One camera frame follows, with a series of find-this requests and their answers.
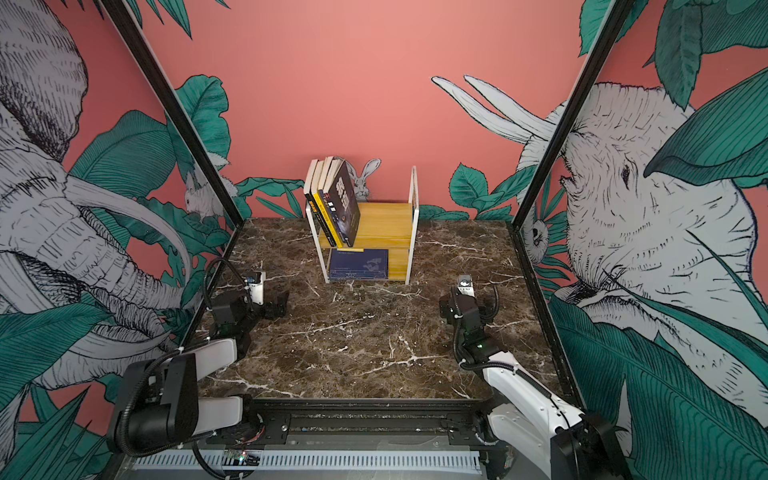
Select blue book yellow label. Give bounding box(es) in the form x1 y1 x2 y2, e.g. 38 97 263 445
328 249 389 281

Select black book with gold title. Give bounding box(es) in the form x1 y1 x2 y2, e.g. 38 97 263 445
303 159 336 247

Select dark wolf eye book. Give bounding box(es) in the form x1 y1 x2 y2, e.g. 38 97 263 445
331 157 360 248

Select purple portrait cover book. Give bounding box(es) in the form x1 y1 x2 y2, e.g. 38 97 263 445
318 157 349 248

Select yellow cartoon cover book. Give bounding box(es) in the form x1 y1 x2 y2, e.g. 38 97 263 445
312 160 342 247

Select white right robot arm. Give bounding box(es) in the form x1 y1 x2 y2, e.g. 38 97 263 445
439 275 633 479

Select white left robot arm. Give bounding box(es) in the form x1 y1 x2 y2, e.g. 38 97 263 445
106 290 290 457

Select white wooden book rack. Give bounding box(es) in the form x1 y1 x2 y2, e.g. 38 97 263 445
306 169 420 284

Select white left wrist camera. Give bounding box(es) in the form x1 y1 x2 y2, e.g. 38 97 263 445
244 271 266 306

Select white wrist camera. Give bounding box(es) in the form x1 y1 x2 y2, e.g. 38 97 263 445
244 271 266 306
457 274 475 297

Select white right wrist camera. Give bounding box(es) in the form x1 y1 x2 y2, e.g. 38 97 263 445
457 274 475 297

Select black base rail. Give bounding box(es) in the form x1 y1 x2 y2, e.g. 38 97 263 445
190 394 511 448

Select white slotted cable duct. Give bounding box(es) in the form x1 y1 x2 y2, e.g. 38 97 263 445
131 449 484 475

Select black corner frame post left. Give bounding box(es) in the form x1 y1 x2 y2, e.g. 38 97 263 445
101 0 244 229

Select black corner frame post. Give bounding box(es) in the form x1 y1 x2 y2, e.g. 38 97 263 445
511 0 634 233
101 0 244 229

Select black corner frame post right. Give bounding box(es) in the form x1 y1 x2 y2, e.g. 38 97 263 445
511 0 634 233

